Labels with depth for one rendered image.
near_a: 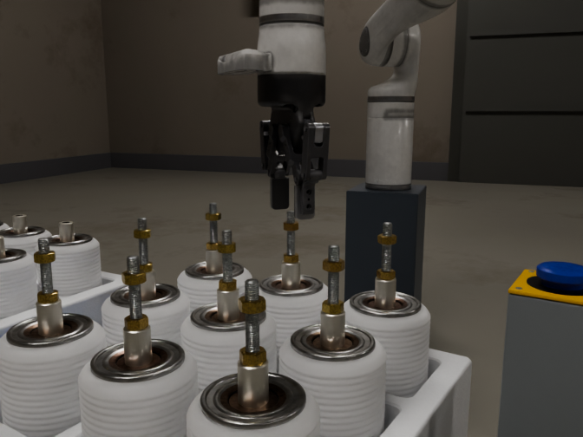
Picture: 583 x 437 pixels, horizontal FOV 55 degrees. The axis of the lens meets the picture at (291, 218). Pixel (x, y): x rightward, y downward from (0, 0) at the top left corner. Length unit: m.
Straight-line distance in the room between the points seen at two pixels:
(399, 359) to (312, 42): 0.33
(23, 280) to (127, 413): 0.44
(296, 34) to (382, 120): 0.53
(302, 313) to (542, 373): 0.26
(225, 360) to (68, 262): 0.44
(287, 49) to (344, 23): 3.35
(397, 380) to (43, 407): 0.33
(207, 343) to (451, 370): 0.27
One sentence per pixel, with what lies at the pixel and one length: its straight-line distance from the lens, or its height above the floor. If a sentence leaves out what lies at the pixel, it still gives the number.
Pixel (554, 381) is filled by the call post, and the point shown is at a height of 0.25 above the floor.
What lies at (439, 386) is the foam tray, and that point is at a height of 0.18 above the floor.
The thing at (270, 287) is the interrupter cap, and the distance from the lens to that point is 0.65.
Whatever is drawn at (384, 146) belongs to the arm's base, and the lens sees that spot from 1.10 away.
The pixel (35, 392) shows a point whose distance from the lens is 0.55.
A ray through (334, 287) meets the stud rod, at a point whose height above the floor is 0.30.
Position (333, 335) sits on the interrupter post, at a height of 0.26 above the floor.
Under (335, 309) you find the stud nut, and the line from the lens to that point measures 0.49.
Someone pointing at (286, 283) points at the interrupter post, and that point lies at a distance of 0.65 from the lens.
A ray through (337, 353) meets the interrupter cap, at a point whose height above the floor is 0.25.
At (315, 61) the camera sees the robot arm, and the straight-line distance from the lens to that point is 0.60.
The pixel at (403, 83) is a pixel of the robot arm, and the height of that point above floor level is 0.50.
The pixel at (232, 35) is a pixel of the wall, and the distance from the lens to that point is 4.22.
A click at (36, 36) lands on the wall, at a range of 4.27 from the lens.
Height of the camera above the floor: 0.45
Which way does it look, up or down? 11 degrees down
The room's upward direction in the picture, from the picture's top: straight up
